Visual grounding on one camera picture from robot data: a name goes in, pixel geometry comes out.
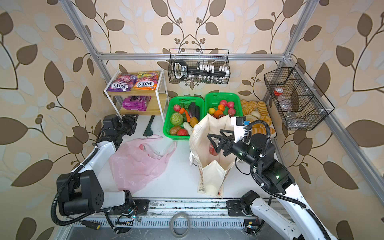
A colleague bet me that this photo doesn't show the green cabbage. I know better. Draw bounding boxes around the green cabbage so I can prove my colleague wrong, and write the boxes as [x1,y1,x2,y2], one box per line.
[170,112,184,126]

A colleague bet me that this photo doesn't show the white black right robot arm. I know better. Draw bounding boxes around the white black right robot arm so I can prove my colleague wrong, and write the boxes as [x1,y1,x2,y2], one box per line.
[208,117,336,240]

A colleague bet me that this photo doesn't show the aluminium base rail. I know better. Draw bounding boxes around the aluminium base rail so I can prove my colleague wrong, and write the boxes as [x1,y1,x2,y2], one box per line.
[53,197,301,240]

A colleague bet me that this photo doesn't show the roll of clear tape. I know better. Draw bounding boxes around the roll of clear tape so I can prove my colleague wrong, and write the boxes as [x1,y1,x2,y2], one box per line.
[169,212,192,239]

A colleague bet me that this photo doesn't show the black wire basket wall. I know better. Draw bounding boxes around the black wire basket wall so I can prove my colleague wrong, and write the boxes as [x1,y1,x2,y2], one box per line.
[168,48,231,85]
[264,63,335,131]

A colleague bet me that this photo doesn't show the dark purple eggplant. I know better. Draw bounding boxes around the dark purple eggplant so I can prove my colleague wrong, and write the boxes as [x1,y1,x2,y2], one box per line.
[189,102,201,121]

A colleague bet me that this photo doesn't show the pink plastic bag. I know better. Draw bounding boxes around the pink plastic bag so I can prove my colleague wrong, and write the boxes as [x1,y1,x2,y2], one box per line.
[109,135,177,194]

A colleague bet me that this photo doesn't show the black wire basket right wall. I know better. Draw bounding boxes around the black wire basket right wall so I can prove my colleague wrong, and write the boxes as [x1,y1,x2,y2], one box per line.
[264,63,335,131]

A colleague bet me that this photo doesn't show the purple snack packet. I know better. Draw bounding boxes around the purple snack packet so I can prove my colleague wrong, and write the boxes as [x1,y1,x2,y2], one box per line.
[123,96,152,112]

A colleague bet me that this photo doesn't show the dark green scraper tool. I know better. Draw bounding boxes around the dark green scraper tool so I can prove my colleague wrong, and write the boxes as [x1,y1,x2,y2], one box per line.
[143,116,155,137]

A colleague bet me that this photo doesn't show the orange Fox's candy bag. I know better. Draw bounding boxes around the orange Fox's candy bag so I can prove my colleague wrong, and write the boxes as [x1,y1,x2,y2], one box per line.
[134,71,161,91]

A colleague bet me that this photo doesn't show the brown potato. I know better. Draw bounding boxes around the brown potato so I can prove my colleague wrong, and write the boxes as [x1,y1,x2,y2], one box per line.
[169,126,181,136]

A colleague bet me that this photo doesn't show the red cola can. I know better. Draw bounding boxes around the red cola can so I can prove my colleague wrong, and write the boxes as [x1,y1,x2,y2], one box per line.
[209,140,219,156]

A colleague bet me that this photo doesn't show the tray of bread rolls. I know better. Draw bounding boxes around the tray of bread rolls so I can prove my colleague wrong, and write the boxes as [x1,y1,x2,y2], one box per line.
[241,100,277,138]

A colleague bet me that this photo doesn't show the green plastic basket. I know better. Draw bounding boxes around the green plastic basket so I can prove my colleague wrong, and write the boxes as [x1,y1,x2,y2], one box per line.
[163,96,206,141]
[205,93,243,118]

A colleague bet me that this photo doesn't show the left green plastic basket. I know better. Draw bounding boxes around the left green plastic basket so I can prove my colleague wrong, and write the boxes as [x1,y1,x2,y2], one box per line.
[163,96,206,141]

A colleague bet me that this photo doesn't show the red capped plastic bottle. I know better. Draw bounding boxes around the red capped plastic bottle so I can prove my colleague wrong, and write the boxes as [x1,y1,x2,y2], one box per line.
[274,87,286,102]

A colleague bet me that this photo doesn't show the cream canvas tote bag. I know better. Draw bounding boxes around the cream canvas tote bag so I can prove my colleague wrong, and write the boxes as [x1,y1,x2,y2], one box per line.
[189,115,235,199]

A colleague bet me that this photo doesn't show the white radish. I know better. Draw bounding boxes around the white radish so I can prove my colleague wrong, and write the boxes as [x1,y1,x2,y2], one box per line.
[183,122,194,136]

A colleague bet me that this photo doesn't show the black yellow tape measure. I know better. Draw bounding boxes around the black yellow tape measure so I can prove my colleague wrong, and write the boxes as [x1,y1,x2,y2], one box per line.
[189,152,195,166]

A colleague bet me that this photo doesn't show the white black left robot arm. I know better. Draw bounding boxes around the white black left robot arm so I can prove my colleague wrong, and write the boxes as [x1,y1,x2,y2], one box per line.
[51,114,138,226]

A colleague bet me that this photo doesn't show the right green plastic basket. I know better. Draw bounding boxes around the right green plastic basket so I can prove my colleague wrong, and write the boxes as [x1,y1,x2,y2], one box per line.
[205,93,243,118]

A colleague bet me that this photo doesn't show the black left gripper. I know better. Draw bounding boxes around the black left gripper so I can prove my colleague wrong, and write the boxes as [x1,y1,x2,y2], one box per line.
[115,112,138,138]

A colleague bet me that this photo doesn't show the black yellow screwdriver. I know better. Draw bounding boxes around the black yellow screwdriver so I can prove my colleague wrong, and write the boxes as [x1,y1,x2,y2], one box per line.
[81,220,101,230]

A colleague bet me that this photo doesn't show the purple Fox's candy bag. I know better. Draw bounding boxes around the purple Fox's candy bag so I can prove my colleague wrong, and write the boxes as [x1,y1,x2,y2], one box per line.
[107,73,138,93]

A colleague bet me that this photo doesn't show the white wooden two-tier shelf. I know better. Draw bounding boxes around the white wooden two-tier shelf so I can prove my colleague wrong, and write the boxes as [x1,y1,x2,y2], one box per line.
[103,70,170,123]

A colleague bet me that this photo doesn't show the orange carrot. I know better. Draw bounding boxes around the orange carrot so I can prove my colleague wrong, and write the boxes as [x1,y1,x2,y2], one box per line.
[179,108,191,123]

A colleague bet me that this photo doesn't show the orange fruit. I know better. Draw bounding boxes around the orange fruit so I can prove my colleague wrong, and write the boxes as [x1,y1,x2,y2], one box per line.
[218,104,226,112]

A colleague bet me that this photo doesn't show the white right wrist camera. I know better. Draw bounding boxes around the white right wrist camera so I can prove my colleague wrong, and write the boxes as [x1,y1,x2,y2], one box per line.
[231,117,250,143]

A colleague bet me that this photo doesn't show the red tomato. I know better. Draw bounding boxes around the red tomato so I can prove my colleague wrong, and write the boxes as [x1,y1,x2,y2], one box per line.
[177,129,189,136]

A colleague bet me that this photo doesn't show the black wire basket back wall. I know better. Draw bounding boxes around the black wire basket back wall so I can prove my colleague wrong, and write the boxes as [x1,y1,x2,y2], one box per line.
[168,48,231,85]

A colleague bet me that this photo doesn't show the yellow potato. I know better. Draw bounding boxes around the yellow potato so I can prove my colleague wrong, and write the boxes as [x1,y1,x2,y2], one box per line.
[190,117,199,128]

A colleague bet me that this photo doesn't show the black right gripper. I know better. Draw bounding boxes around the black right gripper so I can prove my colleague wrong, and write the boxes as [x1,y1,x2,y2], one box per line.
[209,129,262,171]

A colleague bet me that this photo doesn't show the yellow lemon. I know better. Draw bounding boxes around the yellow lemon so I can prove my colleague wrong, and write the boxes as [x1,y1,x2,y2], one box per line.
[208,108,216,115]

